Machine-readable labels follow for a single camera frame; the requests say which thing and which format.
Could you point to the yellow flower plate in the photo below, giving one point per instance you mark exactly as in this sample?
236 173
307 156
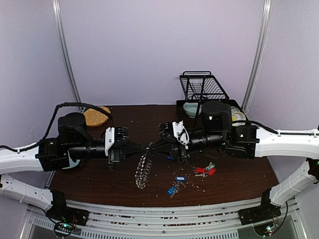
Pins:
238 116

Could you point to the aluminium frame post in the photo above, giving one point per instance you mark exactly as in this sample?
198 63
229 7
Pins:
66 58
261 46

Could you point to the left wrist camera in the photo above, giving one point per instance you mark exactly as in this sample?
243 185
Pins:
114 137

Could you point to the pale green bowl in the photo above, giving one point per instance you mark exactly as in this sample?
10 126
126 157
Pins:
234 110

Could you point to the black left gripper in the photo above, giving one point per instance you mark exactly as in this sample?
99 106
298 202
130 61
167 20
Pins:
121 146

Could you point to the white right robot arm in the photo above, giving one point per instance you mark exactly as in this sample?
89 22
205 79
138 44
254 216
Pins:
244 138

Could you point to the black wire dish rack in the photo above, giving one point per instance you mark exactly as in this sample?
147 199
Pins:
200 87

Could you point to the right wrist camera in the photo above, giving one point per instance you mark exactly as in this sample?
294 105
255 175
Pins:
174 132

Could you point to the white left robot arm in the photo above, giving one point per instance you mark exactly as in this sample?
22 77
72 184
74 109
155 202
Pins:
68 150

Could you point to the red key tag bunch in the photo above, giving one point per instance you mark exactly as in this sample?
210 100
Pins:
206 171

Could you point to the celadon green bowl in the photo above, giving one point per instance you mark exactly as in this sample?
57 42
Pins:
192 109

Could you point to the metal disc with key rings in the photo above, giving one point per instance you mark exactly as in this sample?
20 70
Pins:
143 168

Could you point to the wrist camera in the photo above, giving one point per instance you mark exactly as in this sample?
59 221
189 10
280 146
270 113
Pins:
114 137
174 132

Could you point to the blue key tag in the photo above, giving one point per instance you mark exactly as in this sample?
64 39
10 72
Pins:
172 191
180 181

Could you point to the right aluminium frame post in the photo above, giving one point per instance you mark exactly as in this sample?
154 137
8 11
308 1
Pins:
261 46

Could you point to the light blue plate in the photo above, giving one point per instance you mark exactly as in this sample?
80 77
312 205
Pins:
72 164

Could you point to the left aluminium frame post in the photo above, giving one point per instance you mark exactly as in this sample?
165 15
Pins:
66 58

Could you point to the yellow dotted plate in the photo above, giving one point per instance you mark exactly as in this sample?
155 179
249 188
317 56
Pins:
95 118

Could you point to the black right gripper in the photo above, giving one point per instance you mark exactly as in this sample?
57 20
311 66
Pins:
179 151

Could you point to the aluminium front rail base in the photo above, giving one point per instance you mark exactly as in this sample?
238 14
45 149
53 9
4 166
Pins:
219 221

